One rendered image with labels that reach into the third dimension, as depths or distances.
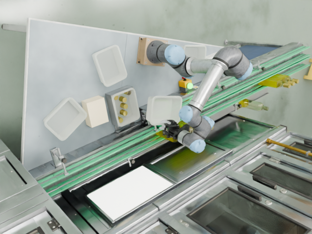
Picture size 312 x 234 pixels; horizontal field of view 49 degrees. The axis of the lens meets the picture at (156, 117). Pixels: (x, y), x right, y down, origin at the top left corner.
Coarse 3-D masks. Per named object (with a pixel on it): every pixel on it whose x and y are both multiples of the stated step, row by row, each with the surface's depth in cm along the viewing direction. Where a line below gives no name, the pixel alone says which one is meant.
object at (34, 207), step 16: (32, 192) 146; (0, 208) 139; (16, 208) 137; (32, 208) 135; (48, 208) 133; (0, 224) 129; (16, 224) 130; (32, 224) 129; (48, 224) 127; (64, 224) 123
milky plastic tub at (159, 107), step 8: (160, 96) 196; (168, 96) 200; (176, 96) 204; (152, 104) 194; (160, 104) 207; (168, 104) 211; (176, 104) 209; (152, 112) 195; (160, 112) 208; (168, 112) 212; (176, 112) 210; (152, 120) 204; (160, 120) 207; (176, 120) 210
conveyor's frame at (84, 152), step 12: (288, 48) 307; (252, 60) 291; (264, 60) 287; (180, 96) 241; (144, 108) 232; (132, 132) 222; (96, 144) 215; (108, 144) 213; (72, 156) 205; (84, 156) 204; (36, 168) 199; (48, 168) 197; (60, 168) 197; (36, 180) 190
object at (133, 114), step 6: (126, 90) 216; (132, 90) 219; (114, 96) 211; (120, 96) 222; (126, 96) 225; (132, 96) 223; (114, 102) 212; (120, 102) 224; (126, 102) 226; (132, 102) 226; (114, 108) 214; (120, 108) 225; (132, 108) 228; (138, 108) 225; (120, 114) 226; (132, 114) 231; (138, 114) 226; (126, 120) 225; (132, 120) 224; (120, 126) 219
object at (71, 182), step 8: (304, 64) 318; (288, 72) 305; (256, 88) 283; (264, 88) 281; (240, 96) 273; (248, 96) 271; (224, 104) 263; (232, 104) 261; (208, 112) 255; (216, 112) 253; (160, 136) 231; (144, 144) 225; (152, 144) 223; (128, 152) 219; (136, 152) 216; (112, 160) 213; (120, 160) 210; (96, 168) 207; (104, 168) 205; (80, 176) 201; (88, 176) 199; (64, 184) 196; (72, 184) 194; (48, 192) 191; (56, 192) 190
